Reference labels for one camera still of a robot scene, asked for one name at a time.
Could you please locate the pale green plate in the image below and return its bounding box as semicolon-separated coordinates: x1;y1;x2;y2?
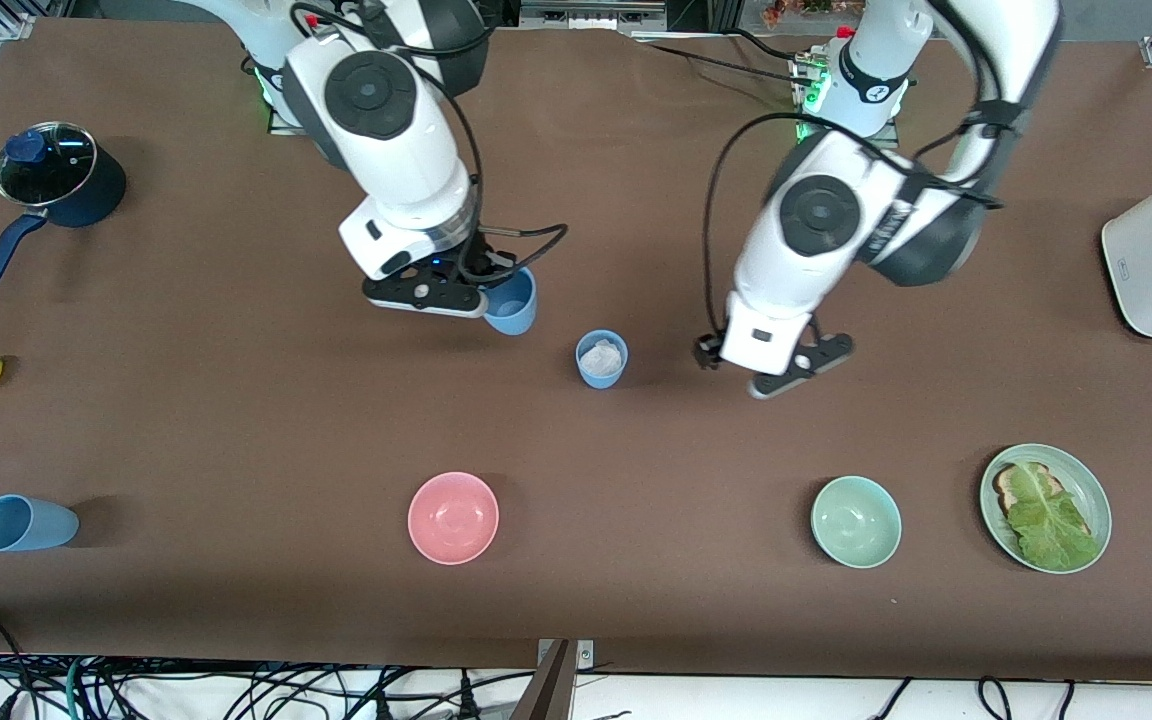
979;443;1113;575

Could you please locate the grey metal device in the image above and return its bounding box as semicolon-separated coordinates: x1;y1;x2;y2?
519;0;667;33

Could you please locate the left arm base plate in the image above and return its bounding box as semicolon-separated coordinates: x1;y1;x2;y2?
794;60;900;149

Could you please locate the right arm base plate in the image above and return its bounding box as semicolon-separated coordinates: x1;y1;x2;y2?
266;70;322;136

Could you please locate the black base cable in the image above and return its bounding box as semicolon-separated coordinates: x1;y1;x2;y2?
726;28;807;61
636;40;815;85

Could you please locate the small metal clamp plate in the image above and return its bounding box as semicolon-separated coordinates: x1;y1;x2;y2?
536;640;595;669

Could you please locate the blue cup holding tissue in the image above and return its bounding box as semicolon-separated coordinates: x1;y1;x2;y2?
576;329;629;390

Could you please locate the toast bread slice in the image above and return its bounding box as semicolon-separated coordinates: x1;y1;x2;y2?
994;462;1067;516

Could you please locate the dark metal bar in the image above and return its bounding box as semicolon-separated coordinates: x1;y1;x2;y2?
509;640;574;720

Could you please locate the green lettuce leaf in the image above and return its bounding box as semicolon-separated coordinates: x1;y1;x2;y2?
1006;462;1102;571

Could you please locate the pink bowl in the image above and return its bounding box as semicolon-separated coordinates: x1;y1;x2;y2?
407;471;500;566

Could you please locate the glass lid blue knob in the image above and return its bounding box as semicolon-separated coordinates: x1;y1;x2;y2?
0;122;97;207

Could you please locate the pale green bowl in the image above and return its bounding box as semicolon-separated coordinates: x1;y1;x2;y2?
810;475;903;570

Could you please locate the dark blue saucepan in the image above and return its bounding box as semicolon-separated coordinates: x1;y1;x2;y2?
0;122;128;297

